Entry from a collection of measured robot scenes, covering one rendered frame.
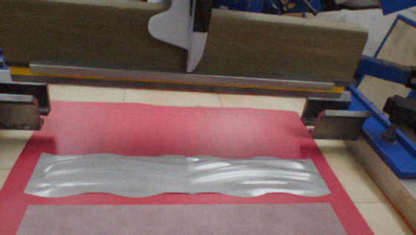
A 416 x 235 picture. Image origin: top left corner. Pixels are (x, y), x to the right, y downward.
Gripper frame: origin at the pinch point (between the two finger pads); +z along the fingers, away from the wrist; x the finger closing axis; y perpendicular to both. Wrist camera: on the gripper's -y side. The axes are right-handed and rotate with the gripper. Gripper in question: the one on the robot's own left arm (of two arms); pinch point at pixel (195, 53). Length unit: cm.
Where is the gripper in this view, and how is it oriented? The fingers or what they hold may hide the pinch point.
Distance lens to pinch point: 39.7
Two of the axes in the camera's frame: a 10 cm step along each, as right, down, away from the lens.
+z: -1.3, 8.4, 5.3
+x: 1.4, 5.4, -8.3
